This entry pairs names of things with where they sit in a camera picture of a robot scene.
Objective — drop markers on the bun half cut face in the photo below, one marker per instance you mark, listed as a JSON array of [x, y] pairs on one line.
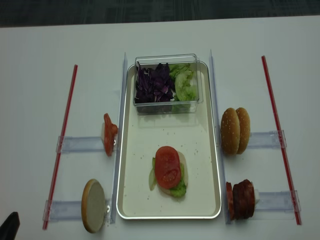
[[93, 206]]

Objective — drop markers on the lower left clear holder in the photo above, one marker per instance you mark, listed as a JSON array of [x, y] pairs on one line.
[[58, 210]]

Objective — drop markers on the right clear vertical rail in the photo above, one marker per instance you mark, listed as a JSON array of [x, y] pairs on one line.
[[216, 124]]

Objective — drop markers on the clear vertical rail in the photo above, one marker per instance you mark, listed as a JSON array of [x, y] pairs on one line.
[[216, 124], [117, 159]]

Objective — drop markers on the clear plastic salad container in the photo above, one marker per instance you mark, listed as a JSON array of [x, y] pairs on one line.
[[172, 107]]

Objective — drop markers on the green lettuce in container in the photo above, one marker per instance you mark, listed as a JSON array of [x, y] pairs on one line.
[[182, 76]]

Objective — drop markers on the lower right clear holder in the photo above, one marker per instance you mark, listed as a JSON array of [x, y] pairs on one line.
[[283, 201]]

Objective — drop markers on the red strip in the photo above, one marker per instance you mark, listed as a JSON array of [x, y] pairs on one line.
[[278, 127], [63, 131]]

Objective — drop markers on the right red strip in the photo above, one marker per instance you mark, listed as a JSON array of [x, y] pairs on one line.
[[278, 127]]

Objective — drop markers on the lettuce leaf under tomato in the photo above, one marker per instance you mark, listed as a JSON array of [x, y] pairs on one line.
[[152, 178]]

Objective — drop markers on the tomato slice on burger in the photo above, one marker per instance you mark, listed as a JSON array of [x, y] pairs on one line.
[[167, 167]]

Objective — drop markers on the white block behind patties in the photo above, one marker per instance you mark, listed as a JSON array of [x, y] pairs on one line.
[[256, 195]]

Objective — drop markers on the silver metal tray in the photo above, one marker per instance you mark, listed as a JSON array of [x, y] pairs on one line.
[[193, 135]]

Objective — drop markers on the sesame bun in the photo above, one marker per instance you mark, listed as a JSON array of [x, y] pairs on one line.
[[230, 132], [245, 129]]

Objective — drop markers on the black left gripper tip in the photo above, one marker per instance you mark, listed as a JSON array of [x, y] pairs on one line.
[[9, 228]]

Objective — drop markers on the left clear vertical rail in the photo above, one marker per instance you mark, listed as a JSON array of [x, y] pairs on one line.
[[117, 159]]

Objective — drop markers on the purple shredded cabbage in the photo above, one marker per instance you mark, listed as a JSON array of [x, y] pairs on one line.
[[154, 85]]

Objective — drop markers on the standing tomato slices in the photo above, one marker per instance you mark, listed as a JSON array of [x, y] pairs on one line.
[[110, 131]]

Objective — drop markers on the upper left clear holder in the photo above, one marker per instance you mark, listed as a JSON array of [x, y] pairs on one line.
[[69, 144]]

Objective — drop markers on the clear holder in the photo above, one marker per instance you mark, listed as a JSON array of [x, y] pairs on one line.
[[58, 210], [69, 144], [283, 201], [267, 140]]

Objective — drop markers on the left red strip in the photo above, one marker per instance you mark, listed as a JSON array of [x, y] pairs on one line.
[[63, 131]]

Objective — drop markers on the rear sesame bun top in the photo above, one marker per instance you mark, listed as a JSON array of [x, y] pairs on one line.
[[245, 129]]

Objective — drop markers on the upper right clear holder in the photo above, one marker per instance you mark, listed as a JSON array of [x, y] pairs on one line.
[[267, 140]]

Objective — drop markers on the front sesame bun top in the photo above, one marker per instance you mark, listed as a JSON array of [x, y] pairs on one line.
[[230, 132]]

